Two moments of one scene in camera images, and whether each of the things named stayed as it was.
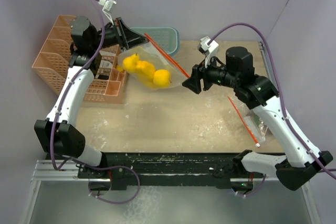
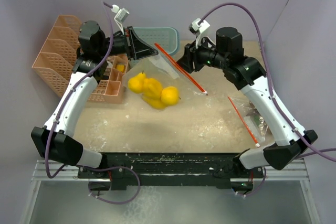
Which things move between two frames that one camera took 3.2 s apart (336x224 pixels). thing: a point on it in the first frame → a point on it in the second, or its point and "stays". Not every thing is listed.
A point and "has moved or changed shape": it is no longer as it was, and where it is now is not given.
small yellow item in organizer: [119, 67] stays
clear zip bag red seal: [144, 65] has moved or changed shape
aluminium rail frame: [44, 170] stays
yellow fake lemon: [161, 77] → [169, 95]
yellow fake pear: [129, 63] → [135, 84]
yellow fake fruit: [148, 82] → [155, 102]
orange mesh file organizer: [108, 82] stays
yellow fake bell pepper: [146, 71] → [151, 87]
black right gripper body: [210, 75] → [201, 55]
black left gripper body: [123, 39] → [132, 51]
